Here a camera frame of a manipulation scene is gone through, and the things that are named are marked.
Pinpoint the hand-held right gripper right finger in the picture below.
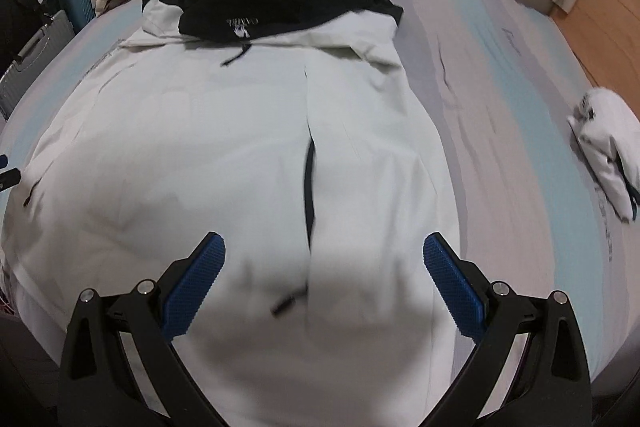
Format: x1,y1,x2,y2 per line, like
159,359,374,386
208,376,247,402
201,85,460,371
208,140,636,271
422,232,593,427

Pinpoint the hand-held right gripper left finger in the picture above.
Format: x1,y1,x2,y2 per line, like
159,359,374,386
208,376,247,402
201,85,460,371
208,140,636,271
59,231,227,427

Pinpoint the white and black jacket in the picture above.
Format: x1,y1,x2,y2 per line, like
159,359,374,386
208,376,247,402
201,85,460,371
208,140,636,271
0,0,468,427

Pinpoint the silver suitcase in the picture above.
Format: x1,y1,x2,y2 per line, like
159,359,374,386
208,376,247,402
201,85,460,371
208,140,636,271
0,9,76,120

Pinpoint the folded white garment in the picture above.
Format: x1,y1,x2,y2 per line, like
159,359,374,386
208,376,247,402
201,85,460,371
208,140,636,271
567,88,640,224

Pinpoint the wooden headboard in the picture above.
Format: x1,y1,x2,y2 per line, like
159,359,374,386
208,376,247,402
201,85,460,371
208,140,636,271
549,0,640,108

